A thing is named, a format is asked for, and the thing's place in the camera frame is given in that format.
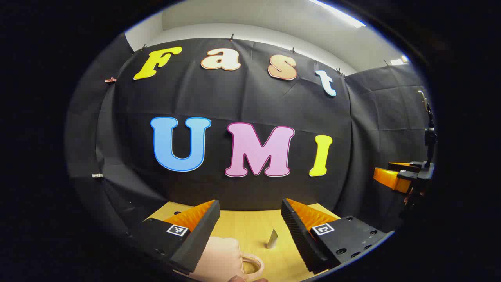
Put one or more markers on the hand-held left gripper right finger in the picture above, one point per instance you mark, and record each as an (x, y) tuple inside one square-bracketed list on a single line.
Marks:
[(297, 235)]

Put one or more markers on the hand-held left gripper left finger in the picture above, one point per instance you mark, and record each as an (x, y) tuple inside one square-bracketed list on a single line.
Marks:
[(199, 239)]

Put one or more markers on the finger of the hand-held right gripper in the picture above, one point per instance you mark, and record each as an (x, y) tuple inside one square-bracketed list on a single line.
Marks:
[(387, 180), (399, 166)]

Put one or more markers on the copper cloth clip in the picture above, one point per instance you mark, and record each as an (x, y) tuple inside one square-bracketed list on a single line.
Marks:
[(110, 80)]

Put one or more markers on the black backdrop cloth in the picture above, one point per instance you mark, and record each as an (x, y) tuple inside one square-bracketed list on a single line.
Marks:
[(235, 98)]

